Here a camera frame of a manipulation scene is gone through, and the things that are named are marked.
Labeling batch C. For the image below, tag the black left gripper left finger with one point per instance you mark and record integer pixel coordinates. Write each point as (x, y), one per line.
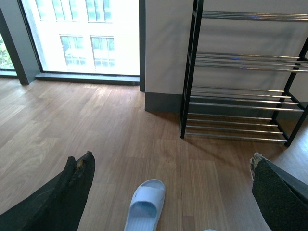
(59, 204)

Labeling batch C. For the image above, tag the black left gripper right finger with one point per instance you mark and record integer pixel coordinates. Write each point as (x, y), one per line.
(282, 199)

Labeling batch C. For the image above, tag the black metal shoe rack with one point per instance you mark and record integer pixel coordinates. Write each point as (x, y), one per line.
(241, 113)

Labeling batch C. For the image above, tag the light blue left slipper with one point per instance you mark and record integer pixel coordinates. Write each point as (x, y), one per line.
(146, 206)

